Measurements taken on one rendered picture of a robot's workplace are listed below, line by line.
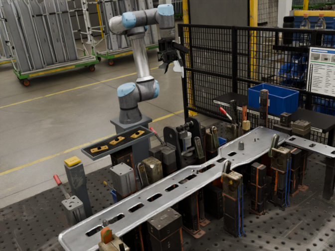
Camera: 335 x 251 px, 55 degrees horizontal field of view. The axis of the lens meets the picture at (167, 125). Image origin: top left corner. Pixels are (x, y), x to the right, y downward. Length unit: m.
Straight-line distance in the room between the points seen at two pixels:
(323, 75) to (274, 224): 0.98
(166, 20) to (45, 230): 1.29
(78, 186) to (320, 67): 1.58
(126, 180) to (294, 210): 0.93
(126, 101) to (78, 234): 0.91
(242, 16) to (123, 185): 2.78
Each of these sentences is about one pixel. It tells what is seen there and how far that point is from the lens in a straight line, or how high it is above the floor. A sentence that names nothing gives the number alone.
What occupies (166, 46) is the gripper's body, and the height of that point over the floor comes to 1.60.
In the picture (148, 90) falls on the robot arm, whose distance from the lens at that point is 2.04.
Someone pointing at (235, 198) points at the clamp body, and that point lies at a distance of 1.59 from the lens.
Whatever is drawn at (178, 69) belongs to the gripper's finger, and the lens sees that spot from 1.64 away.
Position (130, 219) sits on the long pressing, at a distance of 1.41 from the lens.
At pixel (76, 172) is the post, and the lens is 1.60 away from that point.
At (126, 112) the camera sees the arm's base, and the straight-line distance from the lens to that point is 2.04.
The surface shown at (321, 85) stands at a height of 1.21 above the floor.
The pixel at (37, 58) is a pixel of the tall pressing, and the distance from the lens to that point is 8.32.
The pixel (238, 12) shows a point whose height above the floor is 1.52.
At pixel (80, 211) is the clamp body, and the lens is 1.48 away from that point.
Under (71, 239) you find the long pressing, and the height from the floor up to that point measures 1.00.
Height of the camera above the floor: 1.89
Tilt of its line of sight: 24 degrees down
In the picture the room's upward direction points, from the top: 6 degrees counter-clockwise
